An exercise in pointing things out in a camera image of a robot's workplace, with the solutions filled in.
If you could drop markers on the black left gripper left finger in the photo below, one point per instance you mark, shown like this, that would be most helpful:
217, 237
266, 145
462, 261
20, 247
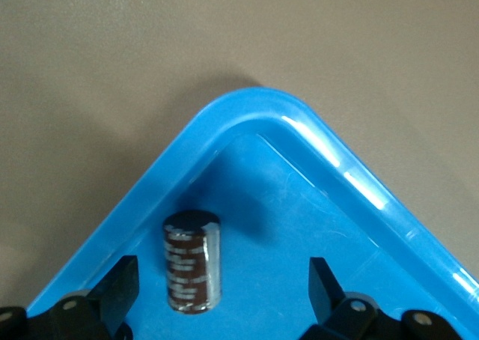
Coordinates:
93, 317

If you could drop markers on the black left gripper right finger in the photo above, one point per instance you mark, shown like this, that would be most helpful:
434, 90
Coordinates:
348, 321

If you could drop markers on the dark brown electrolytic capacitor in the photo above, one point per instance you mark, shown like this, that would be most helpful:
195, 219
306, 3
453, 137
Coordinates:
187, 265

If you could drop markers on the blue plastic tray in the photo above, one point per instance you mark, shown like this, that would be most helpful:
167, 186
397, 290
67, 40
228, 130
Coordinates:
299, 242

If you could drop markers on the brown table mat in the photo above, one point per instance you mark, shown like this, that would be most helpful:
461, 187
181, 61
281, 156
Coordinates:
112, 55

